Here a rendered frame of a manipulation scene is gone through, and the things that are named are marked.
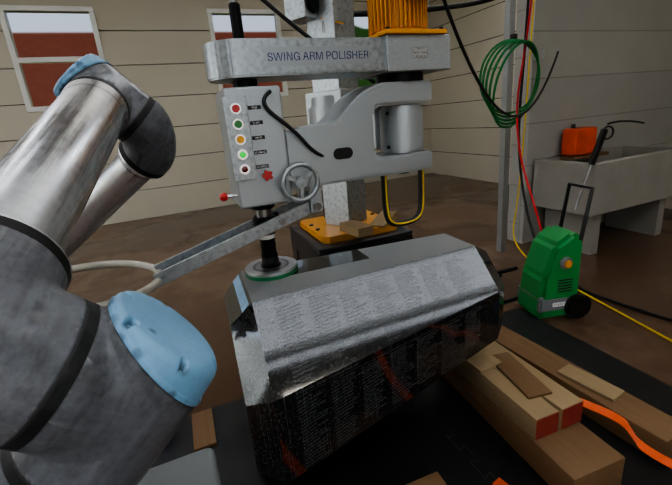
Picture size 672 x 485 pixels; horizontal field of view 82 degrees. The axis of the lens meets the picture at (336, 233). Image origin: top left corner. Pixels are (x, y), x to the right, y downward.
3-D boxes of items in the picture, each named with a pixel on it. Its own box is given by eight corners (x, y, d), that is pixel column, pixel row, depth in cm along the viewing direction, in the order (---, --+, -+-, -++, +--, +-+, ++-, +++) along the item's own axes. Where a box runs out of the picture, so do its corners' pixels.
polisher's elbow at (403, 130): (372, 152, 180) (370, 108, 174) (407, 148, 187) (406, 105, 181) (395, 154, 163) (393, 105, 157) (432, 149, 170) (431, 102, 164)
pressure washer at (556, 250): (555, 295, 291) (565, 180, 267) (591, 317, 258) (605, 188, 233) (511, 301, 288) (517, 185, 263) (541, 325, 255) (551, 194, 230)
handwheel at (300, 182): (313, 196, 155) (309, 158, 151) (322, 199, 146) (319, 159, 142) (277, 202, 150) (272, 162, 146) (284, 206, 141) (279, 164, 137)
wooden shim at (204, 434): (191, 416, 199) (191, 414, 198) (212, 410, 202) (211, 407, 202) (194, 452, 176) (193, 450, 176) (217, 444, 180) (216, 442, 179)
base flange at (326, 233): (298, 226, 260) (298, 219, 259) (364, 214, 277) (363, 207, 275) (324, 245, 216) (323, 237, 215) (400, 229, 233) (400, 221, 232)
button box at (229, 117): (256, 178, 141) (244, 96, 133) (257, 178, 139) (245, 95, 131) (233, 181, 139) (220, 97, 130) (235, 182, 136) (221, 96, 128)
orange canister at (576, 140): (553, 159, 390) (555, 125, 381) (587, 153, 408) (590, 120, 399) (573, 160, 371) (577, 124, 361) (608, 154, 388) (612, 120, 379)
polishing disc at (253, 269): (306, 260, 167) (305, 258, 166) (277, 280, 149) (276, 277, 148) (266, 256, 176) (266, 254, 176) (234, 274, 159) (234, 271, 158)
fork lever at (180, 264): (311, 201, 173) (307, 190, 171) (327, 208, 156) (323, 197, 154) (159, 272, 155) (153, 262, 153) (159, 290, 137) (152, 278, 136)
